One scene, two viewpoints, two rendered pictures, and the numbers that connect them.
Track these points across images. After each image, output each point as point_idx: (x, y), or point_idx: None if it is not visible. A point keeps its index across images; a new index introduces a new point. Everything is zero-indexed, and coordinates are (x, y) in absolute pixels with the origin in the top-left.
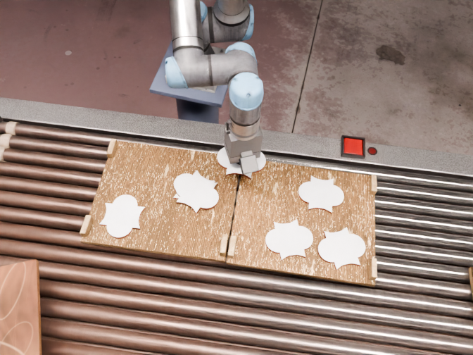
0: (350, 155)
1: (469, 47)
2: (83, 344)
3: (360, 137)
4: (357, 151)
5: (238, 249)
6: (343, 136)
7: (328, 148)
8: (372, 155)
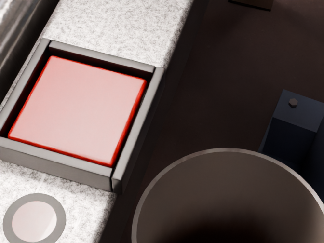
0: (23, 73)
1: None
2: None
3: (126, 155)
4: (35, 114)
5: None
6: (155, 70)
7: (111, 19)
8: (4, 213)
